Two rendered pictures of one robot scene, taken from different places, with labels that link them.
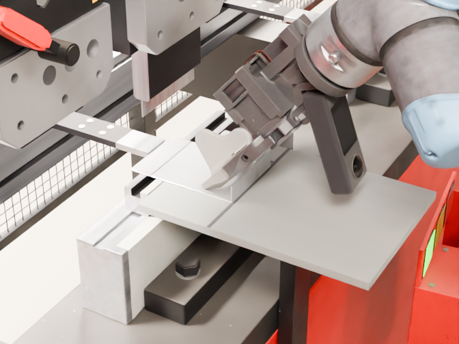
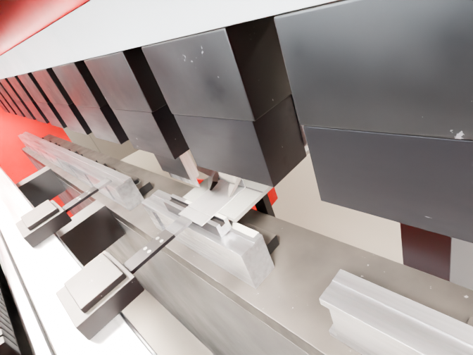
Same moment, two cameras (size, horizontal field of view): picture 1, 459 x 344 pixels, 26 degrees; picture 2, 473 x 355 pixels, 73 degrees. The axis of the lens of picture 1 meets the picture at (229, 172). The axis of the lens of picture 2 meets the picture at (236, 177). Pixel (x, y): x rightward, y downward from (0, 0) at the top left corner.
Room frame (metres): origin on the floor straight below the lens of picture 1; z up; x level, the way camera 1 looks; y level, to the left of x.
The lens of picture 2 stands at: (0.62, 0.52, 1.37)
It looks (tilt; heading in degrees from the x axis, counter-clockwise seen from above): 31 degrees down; 296
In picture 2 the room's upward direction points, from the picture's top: 22 degrees counter-clockwise
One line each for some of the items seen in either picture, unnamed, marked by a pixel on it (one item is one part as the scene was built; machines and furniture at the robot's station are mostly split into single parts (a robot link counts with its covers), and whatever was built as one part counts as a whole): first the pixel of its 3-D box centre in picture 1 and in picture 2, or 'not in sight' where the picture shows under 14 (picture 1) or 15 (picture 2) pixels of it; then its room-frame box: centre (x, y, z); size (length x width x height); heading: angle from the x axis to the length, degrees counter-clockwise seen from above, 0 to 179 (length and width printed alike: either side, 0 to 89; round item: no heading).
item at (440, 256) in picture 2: not in sight; (439, 232); (0.41, -0.44, 0.39); 0.18 x 0.18 x 0.78; 47
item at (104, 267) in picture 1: (198, 194); (198, 230); (1.00, 0.04, 0.92); 0.39 x 0.06 x 0.10; 150
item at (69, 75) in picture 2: not in sight; (104, 96); (1.10, -0.02, 1.26); 0.15 x 0.09 x 0.17; 150
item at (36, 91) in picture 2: not in sight; (53, 95); (1.44, -0.23, 1.26); 0.15 x 0.09 x 0.17; 150
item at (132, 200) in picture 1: (186, 160); (194, 213); (0.98, 0.05, 0.99); 0.20 x 0.03 x 0.03; 150
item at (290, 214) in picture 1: (288, 201); (247, 173); (0.87, -0.06, 1.00); 0.26 x 0.18 x 0.01; 60
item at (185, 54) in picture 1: (167, 57); (174, 161); (0.95, 0.07, 1.13); 0.10 x 0.02 x 0.10; 150
